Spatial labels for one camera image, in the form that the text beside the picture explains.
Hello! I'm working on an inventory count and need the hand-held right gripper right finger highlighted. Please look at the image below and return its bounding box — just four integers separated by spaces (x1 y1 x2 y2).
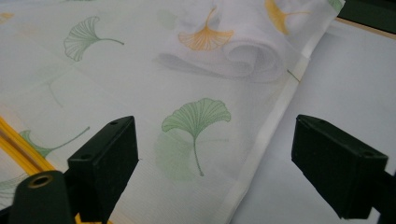
290 114 389 220

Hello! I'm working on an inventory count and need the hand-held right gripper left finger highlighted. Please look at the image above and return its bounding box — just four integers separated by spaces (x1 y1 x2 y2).
66 115 140 224

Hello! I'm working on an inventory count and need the white leaf print mesh cloth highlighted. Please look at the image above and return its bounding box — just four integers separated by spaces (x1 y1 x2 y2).
0 0 347 224

